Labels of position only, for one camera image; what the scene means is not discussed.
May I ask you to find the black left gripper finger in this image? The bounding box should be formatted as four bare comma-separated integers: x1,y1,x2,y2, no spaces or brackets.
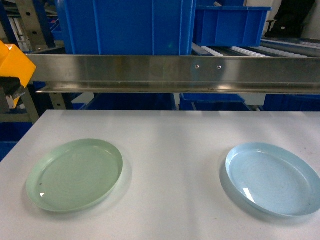
0,76,26,114

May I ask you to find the yellow toy building block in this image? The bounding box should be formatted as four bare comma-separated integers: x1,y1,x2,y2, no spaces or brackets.
0,42,36,92

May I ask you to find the large blue bin on conveyor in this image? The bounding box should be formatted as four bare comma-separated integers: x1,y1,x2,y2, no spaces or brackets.
55,0,196,56

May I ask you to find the pale green round plate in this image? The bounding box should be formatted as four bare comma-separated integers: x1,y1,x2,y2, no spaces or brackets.
25,139,124,213

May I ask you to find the small blue bin behind conveyor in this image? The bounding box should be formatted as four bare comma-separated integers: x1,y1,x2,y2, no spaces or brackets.
193,6,272,47

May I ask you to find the pale blue round plate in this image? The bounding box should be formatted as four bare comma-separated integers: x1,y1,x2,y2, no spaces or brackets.
224,142,320,217

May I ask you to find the stainless steel conveyor rail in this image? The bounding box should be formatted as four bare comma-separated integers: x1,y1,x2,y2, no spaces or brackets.
29,54,320,95

